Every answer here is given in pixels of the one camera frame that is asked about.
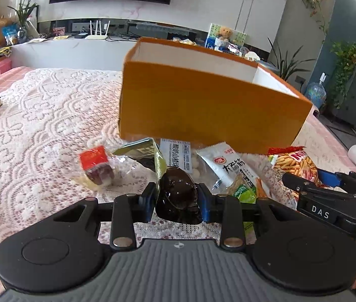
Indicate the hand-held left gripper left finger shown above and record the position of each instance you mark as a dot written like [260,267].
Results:
[149,202]

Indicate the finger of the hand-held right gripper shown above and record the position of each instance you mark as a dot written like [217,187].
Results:
[304,188]
[329,177]

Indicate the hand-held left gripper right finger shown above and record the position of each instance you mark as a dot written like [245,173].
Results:
[203,205]

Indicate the red bag of stick snacks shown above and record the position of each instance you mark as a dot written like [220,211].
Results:
[294,163]

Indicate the dark olive vacuum snack packet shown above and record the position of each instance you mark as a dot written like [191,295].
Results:
[178,192]

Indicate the bright green snack packet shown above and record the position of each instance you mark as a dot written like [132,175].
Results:
[245,193]

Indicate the long white snack packet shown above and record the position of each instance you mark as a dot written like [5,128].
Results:
[225,163]

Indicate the white label clear packet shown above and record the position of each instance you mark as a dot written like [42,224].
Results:
[175,155]

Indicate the small red-topped clear packet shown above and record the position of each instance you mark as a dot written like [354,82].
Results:
[94,159]

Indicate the orange cardboard box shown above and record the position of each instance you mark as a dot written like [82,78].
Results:
[197,110]

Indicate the blue water jug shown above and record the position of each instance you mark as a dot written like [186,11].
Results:
[315,94]

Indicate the green leafy vine plant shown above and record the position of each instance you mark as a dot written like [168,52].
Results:
[348,63]

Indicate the long-leaved potted plant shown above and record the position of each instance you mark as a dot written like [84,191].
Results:
[286,66]

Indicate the white lace tablecloth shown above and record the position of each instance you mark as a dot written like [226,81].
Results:
[39,116]

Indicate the white round gadget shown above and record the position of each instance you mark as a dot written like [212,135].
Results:
[253,56]

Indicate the teddy bear gift box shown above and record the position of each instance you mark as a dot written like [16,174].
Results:
[239,36]

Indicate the white marble television bench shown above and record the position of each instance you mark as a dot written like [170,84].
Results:
[71,53]

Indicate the hanging trailing vine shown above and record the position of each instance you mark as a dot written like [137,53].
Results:
[313,6]

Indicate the brown teddy bear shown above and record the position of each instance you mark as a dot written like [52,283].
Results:
[223,33]

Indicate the white router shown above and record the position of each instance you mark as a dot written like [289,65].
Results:
[97,36]

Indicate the black set-top box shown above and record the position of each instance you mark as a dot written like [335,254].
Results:
[81,35]

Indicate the small pink photo card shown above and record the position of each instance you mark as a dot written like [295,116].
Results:
[58,31]

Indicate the blue snack bag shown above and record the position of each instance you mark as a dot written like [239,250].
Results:
[9,33]

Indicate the gold vase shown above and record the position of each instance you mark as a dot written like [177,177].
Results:
[0,33]

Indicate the green plant in glass vase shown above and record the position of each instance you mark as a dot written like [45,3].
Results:
[23,12]

